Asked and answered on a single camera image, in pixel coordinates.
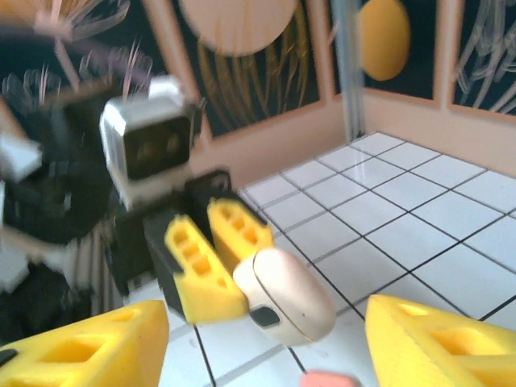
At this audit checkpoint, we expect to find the pink toy piece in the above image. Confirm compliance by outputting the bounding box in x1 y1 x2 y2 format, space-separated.
232 247 337 347

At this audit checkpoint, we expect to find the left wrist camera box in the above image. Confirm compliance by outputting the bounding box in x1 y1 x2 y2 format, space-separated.
99 76 202 203

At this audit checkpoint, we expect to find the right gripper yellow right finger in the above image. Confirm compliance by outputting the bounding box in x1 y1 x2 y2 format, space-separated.
364 293 516 387

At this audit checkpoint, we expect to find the aluminium corner post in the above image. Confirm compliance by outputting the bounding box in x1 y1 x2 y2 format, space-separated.
333 0 367 141

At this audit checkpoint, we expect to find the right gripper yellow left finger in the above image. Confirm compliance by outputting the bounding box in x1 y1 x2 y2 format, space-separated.
0 299 170 387

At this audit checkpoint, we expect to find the pink wireless earbud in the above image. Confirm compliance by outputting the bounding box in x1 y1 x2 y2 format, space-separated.
300 370 360 387

